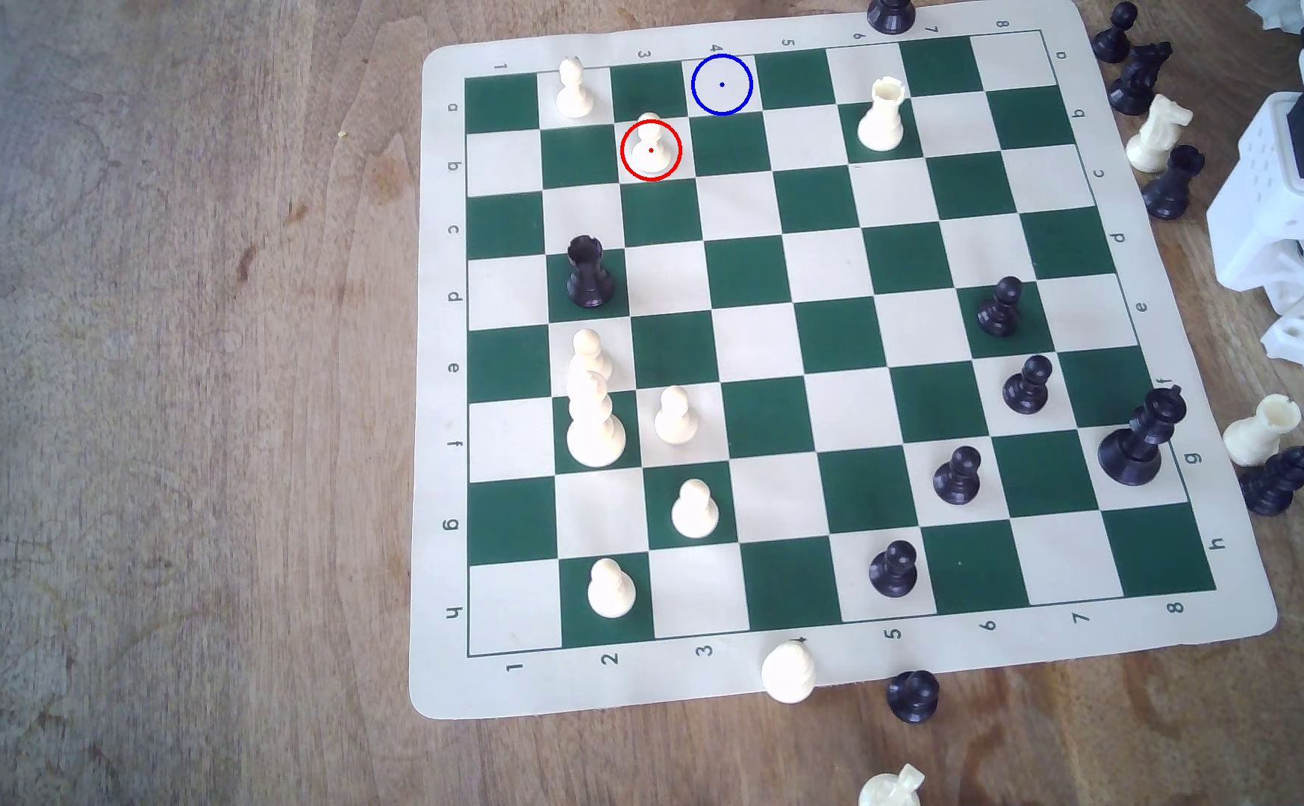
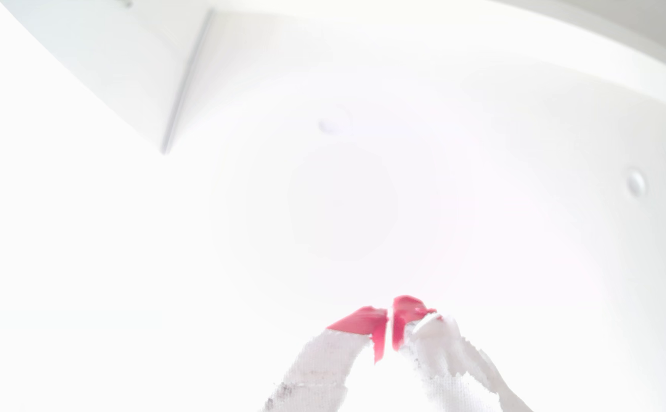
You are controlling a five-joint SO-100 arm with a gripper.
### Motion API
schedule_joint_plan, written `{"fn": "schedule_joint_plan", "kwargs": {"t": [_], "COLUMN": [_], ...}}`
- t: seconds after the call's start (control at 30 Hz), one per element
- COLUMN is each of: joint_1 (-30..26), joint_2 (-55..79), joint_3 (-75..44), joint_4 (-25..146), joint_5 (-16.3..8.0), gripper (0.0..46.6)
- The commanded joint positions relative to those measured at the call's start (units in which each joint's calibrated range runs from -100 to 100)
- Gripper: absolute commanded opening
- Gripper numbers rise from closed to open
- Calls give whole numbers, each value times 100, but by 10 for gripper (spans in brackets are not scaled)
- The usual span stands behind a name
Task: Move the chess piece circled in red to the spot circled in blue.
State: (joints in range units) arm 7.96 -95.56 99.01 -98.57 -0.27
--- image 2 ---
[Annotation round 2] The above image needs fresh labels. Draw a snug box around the white round ceiling fixture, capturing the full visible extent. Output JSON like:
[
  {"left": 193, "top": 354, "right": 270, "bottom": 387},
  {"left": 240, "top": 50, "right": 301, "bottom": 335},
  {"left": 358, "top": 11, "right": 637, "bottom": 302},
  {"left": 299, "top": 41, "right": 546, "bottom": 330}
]
[{"left": 624, "top": 169, "right": 648, "bottom": 199}]

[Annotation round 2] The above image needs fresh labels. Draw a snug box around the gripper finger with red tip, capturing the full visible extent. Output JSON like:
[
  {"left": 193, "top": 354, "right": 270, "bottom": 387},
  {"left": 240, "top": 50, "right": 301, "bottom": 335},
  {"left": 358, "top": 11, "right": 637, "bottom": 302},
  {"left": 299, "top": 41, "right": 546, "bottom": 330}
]
[
  {"left": 392, "top": 295, "right": 535, "bottom": 412},
  {"left": 261, "top": 306, "right": 389, "bottom": 412}
]

